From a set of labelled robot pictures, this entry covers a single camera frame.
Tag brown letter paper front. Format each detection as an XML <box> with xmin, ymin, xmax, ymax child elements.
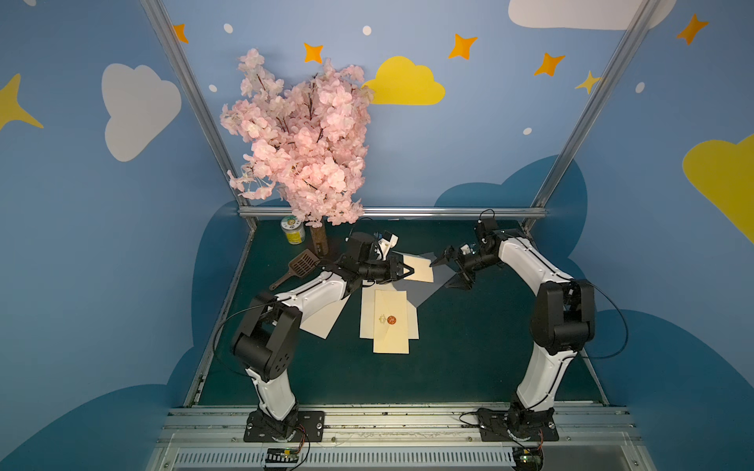
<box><xmin>403</xmin><ymin>254</ymin><xmax>434</xmax><ymax>283</ymax></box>

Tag yellow envelope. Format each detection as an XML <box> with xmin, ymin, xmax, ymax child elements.
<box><xmin>373</xmin><ymin>290</ymin><xmax>410</xmax><ymax>354</ymax></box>

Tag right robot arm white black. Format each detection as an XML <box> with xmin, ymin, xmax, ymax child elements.
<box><xmin>430</xmin><ymin>217</ymin><xmax>596</xmax><ymax>434</ymax></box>

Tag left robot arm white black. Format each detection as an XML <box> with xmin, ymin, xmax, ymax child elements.
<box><xmin>230</xmin><ymin>233</ymin><xmax>419</xmax><ymax>442</ymax></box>

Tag grey envelope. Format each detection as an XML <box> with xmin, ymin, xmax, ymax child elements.
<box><xmin>393</xmin><ymin>253</ymin><xmax>456</xmax><ymax>307</ymax></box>

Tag cream paper sheet centre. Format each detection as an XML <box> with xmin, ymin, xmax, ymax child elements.
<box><xmin>359</xmin><ymin>284</ymin><xmax>419</xmax><ymax>341</ymax></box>

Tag brown slotted scoop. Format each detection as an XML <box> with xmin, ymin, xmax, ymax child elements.
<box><xmin>269</xmin><ymin>249</ymin><xmax>320</xmax><ymax>292</ymax></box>

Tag white paper sheet left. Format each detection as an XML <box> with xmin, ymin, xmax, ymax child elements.
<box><xmin>300</xmin><ymin>274</ymin><xmax>350</xmax><ymax>340</ymax></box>

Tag yellow green tin can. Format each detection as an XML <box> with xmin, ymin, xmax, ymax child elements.
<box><xmin>281</xmin><ymin>215</ymin><xmax>306</xmax><ymax>245</ymax></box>

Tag back horizontal aluminium bar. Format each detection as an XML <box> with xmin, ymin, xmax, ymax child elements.
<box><xmin>239</xmin><ymin>205</ymin><xmax>547</xmax><ymax>220</ymax></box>

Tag pink cherry blossom tree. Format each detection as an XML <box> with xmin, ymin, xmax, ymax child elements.
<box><xmin>220</xmin><ymin>49</ymin><xmax>373</xmax><ymax>228</ymax></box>

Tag right small circuit board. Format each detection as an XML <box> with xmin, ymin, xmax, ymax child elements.
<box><xmin>512</xmin><ymin>447</ymin><xmax>544</xmax><ymax>471</ymax></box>

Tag small circuit board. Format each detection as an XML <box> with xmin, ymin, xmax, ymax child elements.
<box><xmin>512</xmin><ymin>447</ymin><xmax>544</xmax><ymax>471</ymax></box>
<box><xmin>262</xmin><ymin>449</ymin><xmax>302</xmax><ymax>470</ymax></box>

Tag left small circuit board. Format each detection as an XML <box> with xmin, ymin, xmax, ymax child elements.
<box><xmin>262</xmin><ymin>449</ymin><xmax>302</xmax><ymax>470</ymax></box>

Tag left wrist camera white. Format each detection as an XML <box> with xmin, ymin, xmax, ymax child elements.
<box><xmin>377</xmin><ymin>232</ymin><xmax>399</xmax><ymax>260</ymax></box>

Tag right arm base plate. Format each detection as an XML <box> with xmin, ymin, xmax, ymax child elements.
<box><xmin>475</xmin><ymin>404</ymin><xmax>560</xmax><ymax>444</ymax></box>

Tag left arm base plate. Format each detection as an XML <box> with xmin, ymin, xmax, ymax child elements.
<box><xmin>243</xmin><ymin>410</ymin><xmax>325</xmax><ymax>443</ymax></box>

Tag aluminium rail base frame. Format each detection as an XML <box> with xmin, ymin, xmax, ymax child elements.
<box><xmin>147</xmin><ymin>402</ymin><xmax>655</xmax><ymax>470</ymax></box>

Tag right aluminium frame post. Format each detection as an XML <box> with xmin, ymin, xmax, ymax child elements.
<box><xmin>522</xmin><ymin>0</ymin><xmax>663</xmax><ymax>235</ymax></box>

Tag aluminium frame post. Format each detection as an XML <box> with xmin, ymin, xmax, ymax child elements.
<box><xmin>139</xmin><ymin>0</ymin><xmax>258</xmax><ymax>231</ymax></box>
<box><xmin>522</xmin><ymin>0</ymin><xmax>663</xmax><ymax>235</ymax></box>

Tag left aluminium frame post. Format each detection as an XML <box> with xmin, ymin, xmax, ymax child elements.
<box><xmin>139</xmin><ymin>0</ymin><xmax>258</xmax><ymax>231</ymax></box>

